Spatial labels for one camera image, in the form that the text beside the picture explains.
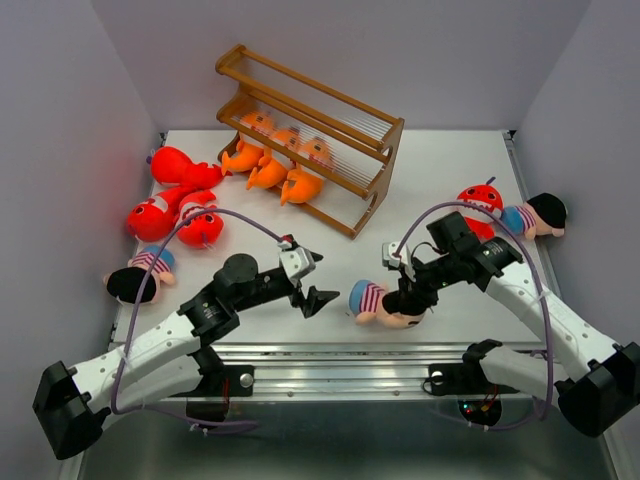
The aluminium mounting rail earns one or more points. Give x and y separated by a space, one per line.
323 372

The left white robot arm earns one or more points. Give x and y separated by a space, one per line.
73 403

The boy doll striped shirt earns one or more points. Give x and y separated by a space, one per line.
370 302

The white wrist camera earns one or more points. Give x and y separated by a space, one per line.
396 258
297 261

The orange shark plush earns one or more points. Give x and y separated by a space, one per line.
274 166
302 184
248 149

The red shark plush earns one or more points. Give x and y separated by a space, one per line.
202 231
478 199
171 167
153 219

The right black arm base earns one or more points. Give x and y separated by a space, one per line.
466 376

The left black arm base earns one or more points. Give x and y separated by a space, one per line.
214 378

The boy doll far left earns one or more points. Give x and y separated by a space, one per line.
159 265

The red shark plush top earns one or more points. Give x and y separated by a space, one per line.
171 167

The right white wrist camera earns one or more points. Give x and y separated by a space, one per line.
396 258

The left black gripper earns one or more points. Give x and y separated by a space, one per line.
312 301

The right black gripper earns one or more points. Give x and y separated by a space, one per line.
413 293

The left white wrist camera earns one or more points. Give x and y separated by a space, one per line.
297 261

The boy doll blue pants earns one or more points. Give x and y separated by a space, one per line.
542 215

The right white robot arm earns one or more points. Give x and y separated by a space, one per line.
592 379

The brown wooden toy shelf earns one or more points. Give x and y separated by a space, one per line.
363 140

